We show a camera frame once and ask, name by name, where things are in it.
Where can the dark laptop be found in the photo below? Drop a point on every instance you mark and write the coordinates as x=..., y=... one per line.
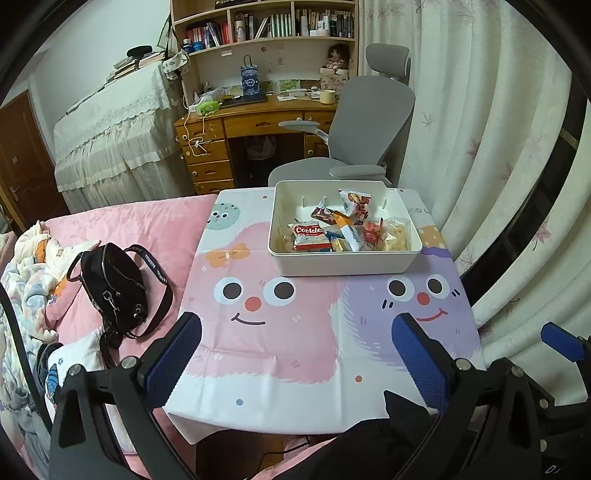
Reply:
x=244, y=101

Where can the pink bed sheet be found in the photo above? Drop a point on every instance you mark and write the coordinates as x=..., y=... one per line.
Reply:
x=152, y=226

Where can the green picture card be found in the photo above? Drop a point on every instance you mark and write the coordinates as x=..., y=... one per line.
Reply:
x=289, y=86

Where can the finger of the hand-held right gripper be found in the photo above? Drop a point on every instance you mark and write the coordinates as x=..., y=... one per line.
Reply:
x=554, y=466
x=561, y=341

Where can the yellow mug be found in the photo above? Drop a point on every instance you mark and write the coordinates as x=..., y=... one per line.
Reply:
x=328, y=97

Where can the white red cookie packet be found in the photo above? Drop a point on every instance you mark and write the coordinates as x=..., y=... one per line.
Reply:
x=308, y=233

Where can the white floral curtain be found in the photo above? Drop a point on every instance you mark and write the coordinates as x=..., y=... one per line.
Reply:
x=485, y=138

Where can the black shoulder bag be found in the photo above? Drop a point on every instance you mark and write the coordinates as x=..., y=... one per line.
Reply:
x=115, y=286

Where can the person's dark clothing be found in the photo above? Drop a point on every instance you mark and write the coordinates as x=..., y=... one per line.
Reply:
x=369, y=452

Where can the doll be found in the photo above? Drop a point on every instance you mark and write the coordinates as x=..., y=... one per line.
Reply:
x=338, y=57

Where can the white tote bag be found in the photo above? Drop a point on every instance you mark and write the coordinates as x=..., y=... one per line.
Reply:
x=334, y=81

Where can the blue snack packet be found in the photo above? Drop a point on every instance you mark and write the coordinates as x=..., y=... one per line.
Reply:
x=333, y=237

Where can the brown wooden door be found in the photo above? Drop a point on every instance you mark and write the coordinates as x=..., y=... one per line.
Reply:
x=27, y=166

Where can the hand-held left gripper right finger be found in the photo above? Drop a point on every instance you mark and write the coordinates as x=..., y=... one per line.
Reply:
x=418, y=360

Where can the orange snack packet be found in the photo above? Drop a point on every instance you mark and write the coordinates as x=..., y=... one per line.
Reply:
x=342, y=219

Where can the green tissue pack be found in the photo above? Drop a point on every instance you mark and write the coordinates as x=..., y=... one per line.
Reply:
x=207, y=109

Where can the cartoon printed pillow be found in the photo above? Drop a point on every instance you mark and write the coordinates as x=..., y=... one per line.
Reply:
x=83, y=355

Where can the clear yellow cake packet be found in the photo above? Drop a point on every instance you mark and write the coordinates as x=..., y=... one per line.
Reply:
x=396, y=235

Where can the cartoon printed tablecloth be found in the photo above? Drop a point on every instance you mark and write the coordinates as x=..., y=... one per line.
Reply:
x=300, y=332

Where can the black hat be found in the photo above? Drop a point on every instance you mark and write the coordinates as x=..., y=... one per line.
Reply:
x=139, y=50

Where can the waste bin with bag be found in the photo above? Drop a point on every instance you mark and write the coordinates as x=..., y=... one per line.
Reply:
x=261, y=147

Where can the row of books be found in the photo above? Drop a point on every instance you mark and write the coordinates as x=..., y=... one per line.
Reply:
x=277, y=25

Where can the white barcode snack packet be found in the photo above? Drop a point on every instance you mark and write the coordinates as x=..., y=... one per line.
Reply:
x=355, y=235

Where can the floral hanging pouch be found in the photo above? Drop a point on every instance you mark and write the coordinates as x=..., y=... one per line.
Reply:
x=178, y=62

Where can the grey office chair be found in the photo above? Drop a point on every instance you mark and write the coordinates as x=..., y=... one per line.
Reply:
x=374, y=115

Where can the white plastic storage bin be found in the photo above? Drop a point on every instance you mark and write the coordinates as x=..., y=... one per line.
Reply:
x=346, y=265

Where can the stack of books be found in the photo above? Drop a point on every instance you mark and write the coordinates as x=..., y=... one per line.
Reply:
x=136, y=67

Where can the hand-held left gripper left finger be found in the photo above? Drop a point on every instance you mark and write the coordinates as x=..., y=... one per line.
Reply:
x=173, y=355

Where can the blue gift bag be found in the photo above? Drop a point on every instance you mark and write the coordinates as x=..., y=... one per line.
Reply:
x=250, y=81

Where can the wooden bookshelf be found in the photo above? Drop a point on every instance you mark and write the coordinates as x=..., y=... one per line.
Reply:
x=277, y=57

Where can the white packet with red picture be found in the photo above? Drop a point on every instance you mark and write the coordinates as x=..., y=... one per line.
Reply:
x=355, y=201

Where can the white plastic bag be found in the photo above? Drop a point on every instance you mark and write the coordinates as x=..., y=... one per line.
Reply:
x=214, y=95

